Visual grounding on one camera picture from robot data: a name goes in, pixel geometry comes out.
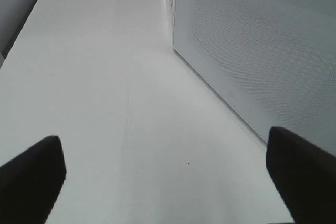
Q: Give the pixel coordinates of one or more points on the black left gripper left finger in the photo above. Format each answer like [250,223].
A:
[31,182]

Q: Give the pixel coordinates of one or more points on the white microwave door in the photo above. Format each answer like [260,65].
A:
[272,61]

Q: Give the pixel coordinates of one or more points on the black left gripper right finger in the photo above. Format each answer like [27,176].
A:
[304,176]

